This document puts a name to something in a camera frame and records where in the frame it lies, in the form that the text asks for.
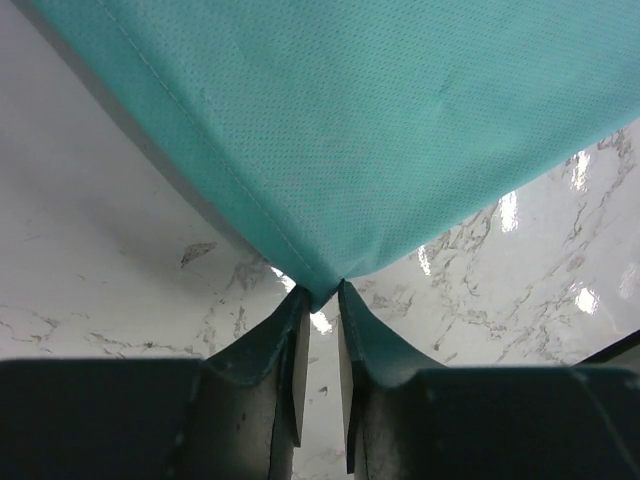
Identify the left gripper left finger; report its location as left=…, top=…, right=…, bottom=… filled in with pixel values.
left=1, top=287, right=309, bottom=479

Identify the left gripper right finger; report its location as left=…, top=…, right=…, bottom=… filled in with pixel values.
left=337, top=282, right=639, bottom=479

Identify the teal t shirt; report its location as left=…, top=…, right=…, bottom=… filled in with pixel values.
left=35, top=1, right=639, bottom=306

